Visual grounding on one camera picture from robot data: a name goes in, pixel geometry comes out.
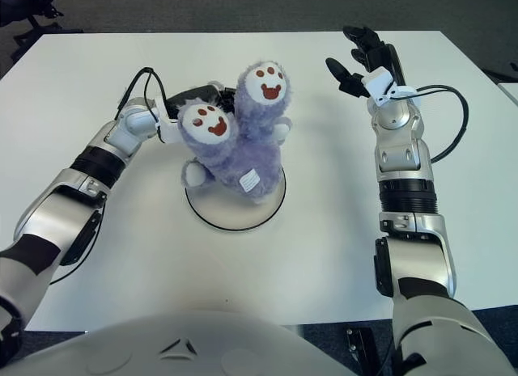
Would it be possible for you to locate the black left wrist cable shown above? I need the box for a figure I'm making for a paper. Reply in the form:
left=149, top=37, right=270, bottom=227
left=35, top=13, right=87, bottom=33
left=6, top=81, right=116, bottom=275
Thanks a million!
left=116, top=66, right=172, bottom=123

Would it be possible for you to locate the black bracket under table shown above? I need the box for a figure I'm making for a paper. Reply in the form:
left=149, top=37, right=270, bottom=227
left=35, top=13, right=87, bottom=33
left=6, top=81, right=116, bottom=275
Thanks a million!
left=346, top=326, right=380, bottom=373

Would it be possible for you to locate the white side desk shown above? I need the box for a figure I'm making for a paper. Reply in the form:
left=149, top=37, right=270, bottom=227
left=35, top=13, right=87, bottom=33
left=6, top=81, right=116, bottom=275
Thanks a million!
left=499, top=82, right=518, bottom=106

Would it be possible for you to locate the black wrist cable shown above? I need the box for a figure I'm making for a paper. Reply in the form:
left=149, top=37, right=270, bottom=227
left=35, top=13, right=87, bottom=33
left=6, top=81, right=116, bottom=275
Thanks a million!
left=390, top=84, right=471, bottom=165
left=116, top=66, right=172, bottom=123

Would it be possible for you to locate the purple plush bunny doll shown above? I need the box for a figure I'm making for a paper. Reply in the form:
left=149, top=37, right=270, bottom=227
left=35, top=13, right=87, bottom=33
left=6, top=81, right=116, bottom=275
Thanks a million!
left=180, top=58, right=295, bottom=205

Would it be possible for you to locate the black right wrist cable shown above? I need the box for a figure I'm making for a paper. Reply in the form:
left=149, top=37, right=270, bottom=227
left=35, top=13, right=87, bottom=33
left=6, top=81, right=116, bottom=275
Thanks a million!
left=390, top=84, right=471, bottom=165

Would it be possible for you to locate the silver robot torso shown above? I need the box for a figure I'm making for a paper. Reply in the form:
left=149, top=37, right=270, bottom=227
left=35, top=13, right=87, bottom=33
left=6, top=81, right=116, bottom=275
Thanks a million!
left=0, top=309, right=358, bottom=376

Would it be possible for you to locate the black left elbow cable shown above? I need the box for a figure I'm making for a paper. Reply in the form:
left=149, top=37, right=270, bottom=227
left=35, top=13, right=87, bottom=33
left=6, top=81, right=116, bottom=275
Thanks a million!
left=48, top=189, right=104, bottom=286

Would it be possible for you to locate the black office chair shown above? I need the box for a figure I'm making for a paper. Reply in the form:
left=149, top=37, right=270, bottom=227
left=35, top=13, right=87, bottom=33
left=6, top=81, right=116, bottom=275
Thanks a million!
left=0, top=0, right=84, bottom=64

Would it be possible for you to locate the white plate with black rim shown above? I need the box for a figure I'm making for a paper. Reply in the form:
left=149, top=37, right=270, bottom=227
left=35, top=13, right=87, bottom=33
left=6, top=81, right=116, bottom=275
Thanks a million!
left=184, top=169, right=288, bottom=233

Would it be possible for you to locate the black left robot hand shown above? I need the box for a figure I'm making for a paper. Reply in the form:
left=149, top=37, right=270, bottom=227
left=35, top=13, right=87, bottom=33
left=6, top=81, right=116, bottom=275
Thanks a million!
left=165, top=82, right=238, bottom=122

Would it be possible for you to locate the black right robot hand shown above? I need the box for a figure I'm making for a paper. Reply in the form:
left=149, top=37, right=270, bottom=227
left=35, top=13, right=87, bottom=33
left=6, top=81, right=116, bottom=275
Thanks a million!
left=325, top=25, right=407, bottom=99

